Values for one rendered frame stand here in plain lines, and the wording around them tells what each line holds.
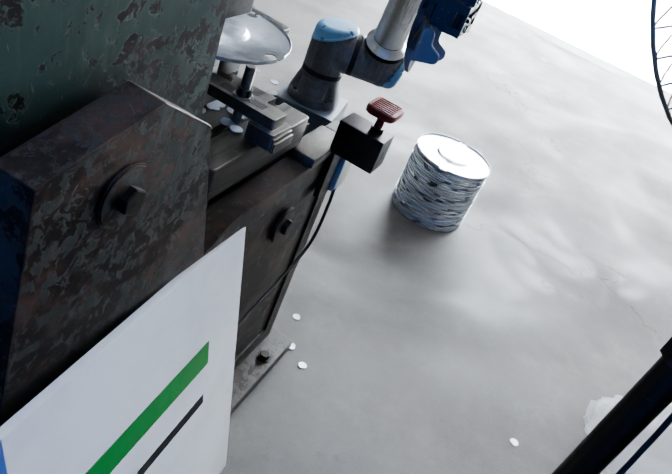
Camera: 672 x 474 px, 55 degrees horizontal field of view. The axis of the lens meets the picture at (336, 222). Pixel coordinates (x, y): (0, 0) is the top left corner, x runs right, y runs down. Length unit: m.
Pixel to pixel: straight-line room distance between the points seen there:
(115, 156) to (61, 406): 0.31
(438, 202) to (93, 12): 1.82
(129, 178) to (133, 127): 0.06
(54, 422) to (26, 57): 0.41
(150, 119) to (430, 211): 1.78
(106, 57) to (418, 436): 1.26
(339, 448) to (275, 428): 0.16
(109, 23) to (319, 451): 1.12
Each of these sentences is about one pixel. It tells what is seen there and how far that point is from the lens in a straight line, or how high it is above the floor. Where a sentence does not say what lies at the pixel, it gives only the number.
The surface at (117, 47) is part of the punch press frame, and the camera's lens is 0.70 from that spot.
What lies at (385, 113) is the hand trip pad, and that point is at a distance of 1.18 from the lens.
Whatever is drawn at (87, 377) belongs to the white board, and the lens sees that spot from 0.83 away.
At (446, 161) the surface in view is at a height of 0.24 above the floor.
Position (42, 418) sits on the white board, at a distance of 0.80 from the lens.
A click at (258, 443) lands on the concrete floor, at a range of 1.52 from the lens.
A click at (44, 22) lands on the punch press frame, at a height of 0.97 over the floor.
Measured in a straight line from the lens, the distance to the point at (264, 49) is 1.19.
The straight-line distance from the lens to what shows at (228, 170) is 0.99.
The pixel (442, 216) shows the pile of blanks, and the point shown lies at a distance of 2.39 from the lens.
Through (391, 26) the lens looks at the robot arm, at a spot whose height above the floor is 0.75.
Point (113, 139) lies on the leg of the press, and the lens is 0.64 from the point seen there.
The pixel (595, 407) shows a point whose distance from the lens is 1.91.
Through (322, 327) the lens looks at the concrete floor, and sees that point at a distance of 1.81.
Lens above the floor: 1.22
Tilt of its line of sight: 33 degrees down
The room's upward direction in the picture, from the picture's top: 23 degrees clockwise
